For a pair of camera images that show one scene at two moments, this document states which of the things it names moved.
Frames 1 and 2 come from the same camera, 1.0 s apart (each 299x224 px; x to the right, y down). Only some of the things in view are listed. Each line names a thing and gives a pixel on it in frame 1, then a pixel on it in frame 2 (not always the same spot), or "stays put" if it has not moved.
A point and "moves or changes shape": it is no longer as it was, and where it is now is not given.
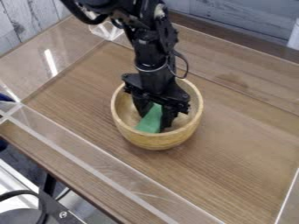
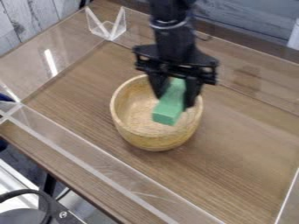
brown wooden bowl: [172, 137] stays put
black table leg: [50, 185] stays put
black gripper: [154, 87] -> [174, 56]
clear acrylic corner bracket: [108, 31] stays put
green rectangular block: [150, 122] moves or changes shape
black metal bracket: [57, 210] stays put
